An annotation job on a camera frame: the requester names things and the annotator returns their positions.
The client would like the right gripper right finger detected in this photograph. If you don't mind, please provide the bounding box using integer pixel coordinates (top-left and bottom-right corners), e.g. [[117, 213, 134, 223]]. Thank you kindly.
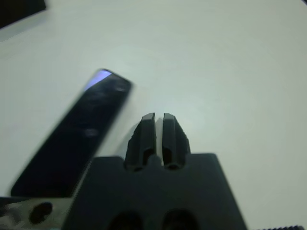
[[162, 112, 192, 171]]

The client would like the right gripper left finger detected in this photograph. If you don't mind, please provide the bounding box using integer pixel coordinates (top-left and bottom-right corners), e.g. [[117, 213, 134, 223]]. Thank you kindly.
[[123, 112, 157, 172]]

